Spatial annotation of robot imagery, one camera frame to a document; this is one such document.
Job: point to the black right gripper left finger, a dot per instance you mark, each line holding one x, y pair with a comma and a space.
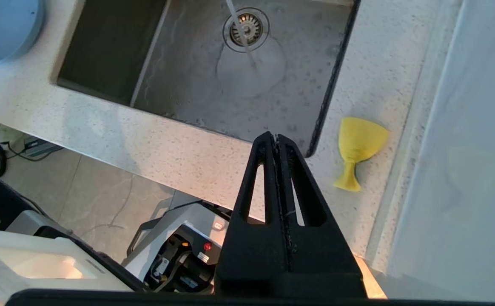
251, 263

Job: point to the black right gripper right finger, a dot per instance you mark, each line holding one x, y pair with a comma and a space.
328, 267

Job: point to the yellow fish-shaped sponge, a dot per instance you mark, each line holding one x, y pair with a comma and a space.
360, 140

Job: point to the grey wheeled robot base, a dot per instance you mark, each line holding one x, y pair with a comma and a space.
179, 225

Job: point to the stainless steel sink basin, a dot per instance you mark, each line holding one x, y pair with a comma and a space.
179, 76

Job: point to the small red button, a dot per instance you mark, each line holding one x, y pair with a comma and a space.
207, 246

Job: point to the wooden cabinet panel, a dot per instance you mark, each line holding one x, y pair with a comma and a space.
373, 284

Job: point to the running tap water stream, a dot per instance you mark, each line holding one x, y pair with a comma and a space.
243, 38

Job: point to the round metal drain strainer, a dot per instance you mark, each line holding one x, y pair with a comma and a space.
254, 27

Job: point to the grey power adapter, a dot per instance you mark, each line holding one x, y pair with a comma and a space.
41, 147

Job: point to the blue plastic plate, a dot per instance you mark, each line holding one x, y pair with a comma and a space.
1, 29

